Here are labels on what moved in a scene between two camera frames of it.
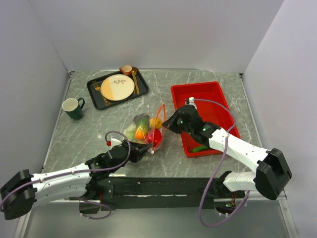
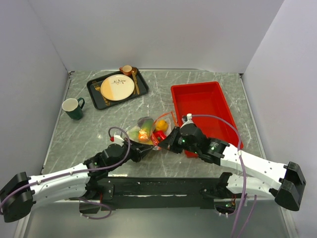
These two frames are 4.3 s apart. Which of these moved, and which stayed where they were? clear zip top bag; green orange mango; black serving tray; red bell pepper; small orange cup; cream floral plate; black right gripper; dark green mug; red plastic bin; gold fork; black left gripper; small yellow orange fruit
Moved: small yellow orange fruit; red bell pepper; black right gripper; clear zip top bag; green orange mango
Stayed: black serving tray; dark green mug; cream floral plate; gold fork; red plastic bin; black left gripper; small orange cup
